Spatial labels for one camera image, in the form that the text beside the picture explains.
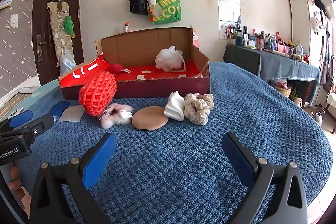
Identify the blue knitted blanket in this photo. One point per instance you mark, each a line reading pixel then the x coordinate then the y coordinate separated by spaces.
pixel 180 174

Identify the white cloth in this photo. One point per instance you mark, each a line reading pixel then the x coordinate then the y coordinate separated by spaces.
pixel 175 106

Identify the pink plush toy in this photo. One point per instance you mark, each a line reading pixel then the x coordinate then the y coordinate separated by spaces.
pixel 195 38

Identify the white wardrobe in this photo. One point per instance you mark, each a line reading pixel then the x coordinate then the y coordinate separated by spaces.
pixel 308 29

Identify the dark brown door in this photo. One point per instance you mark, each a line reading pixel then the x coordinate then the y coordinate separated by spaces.
pixel 43 43

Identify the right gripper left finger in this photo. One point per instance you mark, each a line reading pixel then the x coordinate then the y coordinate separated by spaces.
pixel 49 203

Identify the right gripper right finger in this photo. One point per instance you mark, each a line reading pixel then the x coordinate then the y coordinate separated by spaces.
pixel 288 203

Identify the person's left hand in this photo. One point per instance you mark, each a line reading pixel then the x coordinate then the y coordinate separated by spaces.
pixel 16 186

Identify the black chair back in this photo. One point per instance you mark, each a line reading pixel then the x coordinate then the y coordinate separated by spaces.
pixel 244 58

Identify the table with blue cloth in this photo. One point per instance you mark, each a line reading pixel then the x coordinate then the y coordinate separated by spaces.
pixel 305 77

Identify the green plush toy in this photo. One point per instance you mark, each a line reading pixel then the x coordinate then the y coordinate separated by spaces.
pixel 68 26

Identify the white mesh bath pouf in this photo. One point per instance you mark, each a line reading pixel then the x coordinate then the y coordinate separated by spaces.
pixel 170 59

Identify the wicker basket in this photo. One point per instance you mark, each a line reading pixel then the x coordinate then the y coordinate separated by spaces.
pixel 283 87

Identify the white sachet packet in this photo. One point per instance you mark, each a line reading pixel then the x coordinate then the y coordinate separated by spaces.
pixel 72 114

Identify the red foam net sleeve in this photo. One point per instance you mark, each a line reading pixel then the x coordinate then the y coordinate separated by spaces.
pixel 95 95

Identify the green tote bag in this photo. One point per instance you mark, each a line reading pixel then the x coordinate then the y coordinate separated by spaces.
pixel 164 11

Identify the wall mirror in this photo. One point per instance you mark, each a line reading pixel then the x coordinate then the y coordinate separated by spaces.
pixel 229 12

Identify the plastic bag on door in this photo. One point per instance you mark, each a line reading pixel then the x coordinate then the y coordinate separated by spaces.
pixel 67 62

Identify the white fluffy star bunny plush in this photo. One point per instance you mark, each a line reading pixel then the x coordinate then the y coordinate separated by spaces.
pixel 116 114

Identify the red-lined cardboard box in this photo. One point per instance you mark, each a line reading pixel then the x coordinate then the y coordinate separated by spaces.
pixel 136 51

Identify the beige crochet scrunchie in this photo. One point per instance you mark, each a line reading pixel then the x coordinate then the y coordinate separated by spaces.
pixel 197 108

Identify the beige hanging door organizer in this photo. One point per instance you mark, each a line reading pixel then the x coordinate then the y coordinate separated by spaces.
pixel 58 11

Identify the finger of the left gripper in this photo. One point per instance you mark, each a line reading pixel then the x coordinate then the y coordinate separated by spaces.
pixel 15 121
pixel 57 110

